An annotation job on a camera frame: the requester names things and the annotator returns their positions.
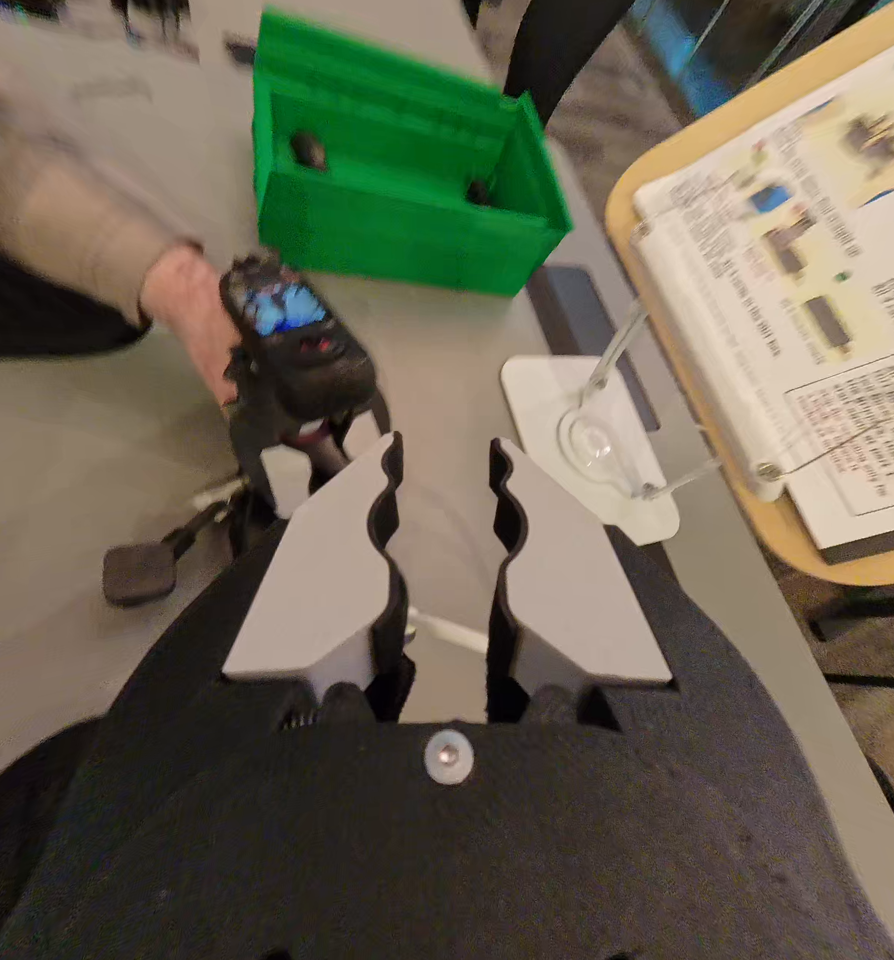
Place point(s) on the clear acrylic document holder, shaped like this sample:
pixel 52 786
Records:
pixel 604 442

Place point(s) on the printed instruction sheet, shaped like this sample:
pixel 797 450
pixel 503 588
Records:
pixel 829 262

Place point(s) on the glass partition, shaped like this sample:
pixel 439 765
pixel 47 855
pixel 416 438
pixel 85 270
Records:
pixel 716 45

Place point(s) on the person's left hand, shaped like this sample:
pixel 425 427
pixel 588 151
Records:
pixel 188 307

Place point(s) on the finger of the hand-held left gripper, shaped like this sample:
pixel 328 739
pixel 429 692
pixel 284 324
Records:
pixel 358 435
pixel 288 480

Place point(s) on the green plastic bin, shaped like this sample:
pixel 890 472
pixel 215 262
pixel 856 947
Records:
pixel 402 217

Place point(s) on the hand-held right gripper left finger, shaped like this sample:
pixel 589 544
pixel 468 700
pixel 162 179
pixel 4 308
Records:
pixel 319 570

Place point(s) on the person's left forearm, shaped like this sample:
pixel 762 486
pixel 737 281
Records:
pixel 72 172

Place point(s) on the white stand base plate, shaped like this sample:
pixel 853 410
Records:
pixel 544 397

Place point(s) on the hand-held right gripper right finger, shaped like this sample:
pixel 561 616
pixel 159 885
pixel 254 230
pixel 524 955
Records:
pixel 574 577

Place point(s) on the light wooden board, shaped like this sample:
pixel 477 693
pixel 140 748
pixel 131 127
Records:
pixel 746 97

